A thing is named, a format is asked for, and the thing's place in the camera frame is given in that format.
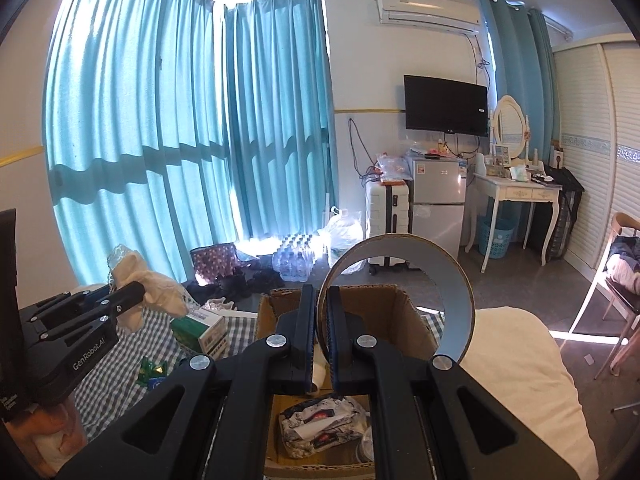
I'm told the green white carton box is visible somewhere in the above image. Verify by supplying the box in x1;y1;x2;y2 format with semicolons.
170;308;228;357

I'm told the white tape roll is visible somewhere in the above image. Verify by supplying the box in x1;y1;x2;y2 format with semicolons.
320;234;476;361

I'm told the black wall cable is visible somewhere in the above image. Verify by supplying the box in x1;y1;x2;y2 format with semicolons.
347;117;381;181

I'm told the pack of water bottles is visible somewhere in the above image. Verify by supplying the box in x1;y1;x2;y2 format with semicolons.
272;232;331;282

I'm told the pile of clear plastic bags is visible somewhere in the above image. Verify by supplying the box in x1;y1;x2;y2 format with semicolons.
372;152;413;183

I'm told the blue plastic basket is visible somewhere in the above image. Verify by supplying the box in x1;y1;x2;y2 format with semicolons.
477;217;516;260

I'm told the white oval mirror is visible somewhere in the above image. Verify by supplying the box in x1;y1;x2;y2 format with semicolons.
491;95;531;161

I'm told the clothes pile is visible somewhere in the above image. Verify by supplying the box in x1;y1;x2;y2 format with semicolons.
607;235;640;293

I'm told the green white checkered blanket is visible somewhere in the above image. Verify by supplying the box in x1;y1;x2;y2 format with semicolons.
75;305;446;441

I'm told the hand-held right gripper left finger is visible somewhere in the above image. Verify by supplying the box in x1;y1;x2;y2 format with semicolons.
57;284;318;480

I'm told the green snack packet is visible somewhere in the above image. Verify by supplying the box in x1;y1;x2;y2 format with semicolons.
136;356;168;382

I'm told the floral tissue pack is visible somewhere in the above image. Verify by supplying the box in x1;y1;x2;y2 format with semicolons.
278;396;371;460

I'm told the beige cloth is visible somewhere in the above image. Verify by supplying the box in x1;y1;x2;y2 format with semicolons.
107;244;201;333

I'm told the white slatted wardrobe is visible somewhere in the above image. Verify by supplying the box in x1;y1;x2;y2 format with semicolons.
552;42;640;271

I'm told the brown cardboard box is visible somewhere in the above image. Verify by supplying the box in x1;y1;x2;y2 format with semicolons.
256;284;446;480

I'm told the person's left hand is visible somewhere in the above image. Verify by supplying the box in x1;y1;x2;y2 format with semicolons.
15;396;88;478

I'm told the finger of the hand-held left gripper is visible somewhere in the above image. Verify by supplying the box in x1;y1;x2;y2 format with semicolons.
19;284;113;323
27;281;147;342

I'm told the white dressing table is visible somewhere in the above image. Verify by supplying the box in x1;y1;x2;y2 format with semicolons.
465;157;563;273

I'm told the white suitcase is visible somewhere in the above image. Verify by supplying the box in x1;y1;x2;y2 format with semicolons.
365;180;412;268

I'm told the black flat television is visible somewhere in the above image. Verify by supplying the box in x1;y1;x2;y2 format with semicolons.
403;75;489;137

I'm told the pile of black shoes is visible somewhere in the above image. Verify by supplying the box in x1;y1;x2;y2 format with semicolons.
185;267;286;306

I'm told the clear plastic bowl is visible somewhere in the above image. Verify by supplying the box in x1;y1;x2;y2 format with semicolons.
357;425;376;461

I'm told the silver small fridge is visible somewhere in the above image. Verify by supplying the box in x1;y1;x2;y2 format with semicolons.
407;152;468;263

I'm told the purple polka dot bag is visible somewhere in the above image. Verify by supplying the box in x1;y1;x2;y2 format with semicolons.
190;242;241;286

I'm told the wooden chair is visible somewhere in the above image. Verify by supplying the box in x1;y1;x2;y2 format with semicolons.
592;212;640;381

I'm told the white air conditioner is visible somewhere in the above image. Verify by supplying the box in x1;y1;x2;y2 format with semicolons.
376;0;482;36

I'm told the teal curtain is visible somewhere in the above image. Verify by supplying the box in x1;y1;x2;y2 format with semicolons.
44;0;241;286
477;0;560;161
222;0;337;243

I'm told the white duvet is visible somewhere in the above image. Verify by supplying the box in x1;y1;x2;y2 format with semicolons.
452;305;601;480

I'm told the black bag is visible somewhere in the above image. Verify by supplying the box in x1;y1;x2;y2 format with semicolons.
530;165;585;263

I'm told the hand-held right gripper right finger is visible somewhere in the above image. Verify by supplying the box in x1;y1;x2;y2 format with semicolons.
325;285;581;480

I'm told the large clear water jug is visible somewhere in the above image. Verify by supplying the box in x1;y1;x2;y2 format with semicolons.
325;210;366;276

